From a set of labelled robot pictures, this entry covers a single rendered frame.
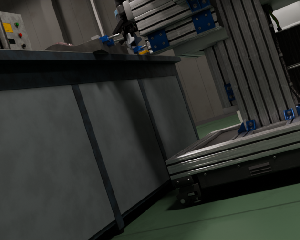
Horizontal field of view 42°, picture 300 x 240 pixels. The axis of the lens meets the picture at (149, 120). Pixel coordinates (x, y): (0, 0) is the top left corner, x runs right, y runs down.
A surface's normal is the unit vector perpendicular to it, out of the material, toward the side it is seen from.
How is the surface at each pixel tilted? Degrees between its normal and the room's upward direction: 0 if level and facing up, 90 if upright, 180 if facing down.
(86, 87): 90
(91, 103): 90
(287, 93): 90
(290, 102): 90
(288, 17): 71
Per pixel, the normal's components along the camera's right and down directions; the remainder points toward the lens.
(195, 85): -0.39, 0.13
